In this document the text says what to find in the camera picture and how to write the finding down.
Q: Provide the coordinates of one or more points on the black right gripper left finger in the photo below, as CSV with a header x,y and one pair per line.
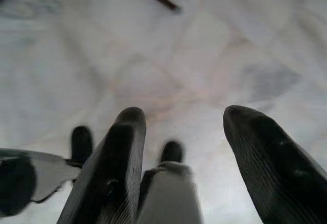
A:
x,y
116,162

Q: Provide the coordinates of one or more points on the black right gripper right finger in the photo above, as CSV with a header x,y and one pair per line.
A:
x,y
270,162

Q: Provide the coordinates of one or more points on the black robot left foot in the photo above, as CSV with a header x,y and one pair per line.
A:
x,y
81,142

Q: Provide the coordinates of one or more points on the black robot foot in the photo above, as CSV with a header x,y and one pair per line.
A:
x,y
171,151
81,142

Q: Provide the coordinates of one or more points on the black robot right foot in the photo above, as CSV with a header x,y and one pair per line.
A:
x,y
171,151

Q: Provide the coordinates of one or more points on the grey robot right leg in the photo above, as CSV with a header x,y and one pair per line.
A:
x,y
171,196

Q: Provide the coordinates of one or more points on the grey robot leg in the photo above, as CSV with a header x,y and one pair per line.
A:
x,y
171,196
43,175

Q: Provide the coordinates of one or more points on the grey robot left leg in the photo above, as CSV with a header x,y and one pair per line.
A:
x,y
43,175

